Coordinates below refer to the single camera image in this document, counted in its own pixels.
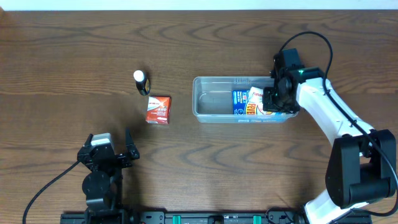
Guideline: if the white Panadol packet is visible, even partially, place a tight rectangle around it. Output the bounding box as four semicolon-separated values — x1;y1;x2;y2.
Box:
246;87;266;114

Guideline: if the blue Kool Fever box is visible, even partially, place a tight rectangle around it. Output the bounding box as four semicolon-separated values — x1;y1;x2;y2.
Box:
232;89;289;116

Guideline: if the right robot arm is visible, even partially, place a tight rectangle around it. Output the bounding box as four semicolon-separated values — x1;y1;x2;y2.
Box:
263;49;397;223

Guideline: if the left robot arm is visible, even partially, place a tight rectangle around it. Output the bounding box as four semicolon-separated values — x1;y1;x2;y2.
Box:
77;129;140;212

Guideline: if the clear plastic container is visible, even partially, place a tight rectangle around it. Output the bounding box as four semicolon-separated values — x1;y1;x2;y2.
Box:
192;77;297;123

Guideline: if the red medicine box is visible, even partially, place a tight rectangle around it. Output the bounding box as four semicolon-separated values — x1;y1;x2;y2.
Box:
146;96;171;124

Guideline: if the small black white-capped bottle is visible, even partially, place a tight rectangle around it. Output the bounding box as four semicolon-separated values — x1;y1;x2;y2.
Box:
133;70;150;96

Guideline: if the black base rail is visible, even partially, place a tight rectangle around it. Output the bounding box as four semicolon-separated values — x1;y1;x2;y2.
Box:
60;210;373;224

